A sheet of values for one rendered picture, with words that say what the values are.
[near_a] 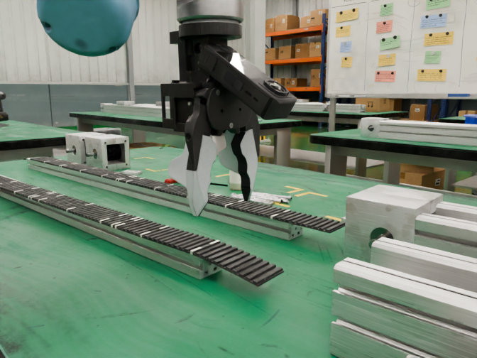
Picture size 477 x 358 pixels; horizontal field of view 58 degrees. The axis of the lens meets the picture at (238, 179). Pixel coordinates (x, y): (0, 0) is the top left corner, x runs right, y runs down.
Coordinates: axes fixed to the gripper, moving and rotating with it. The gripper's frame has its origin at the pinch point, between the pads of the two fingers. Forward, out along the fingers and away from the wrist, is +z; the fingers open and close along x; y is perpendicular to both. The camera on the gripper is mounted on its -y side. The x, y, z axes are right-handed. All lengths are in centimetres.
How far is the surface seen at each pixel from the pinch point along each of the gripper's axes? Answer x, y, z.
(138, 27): -710, 1019, -175
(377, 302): 4.3, -21.0, 4.1
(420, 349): 4.2, -24.6, 6.8
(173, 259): 2.4, 7.8, 8.8
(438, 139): -163, 28, 11
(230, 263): 1.2, -1.4, 7.1
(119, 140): -34, 76, 2
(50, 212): 2.9, 42.5, 9.0
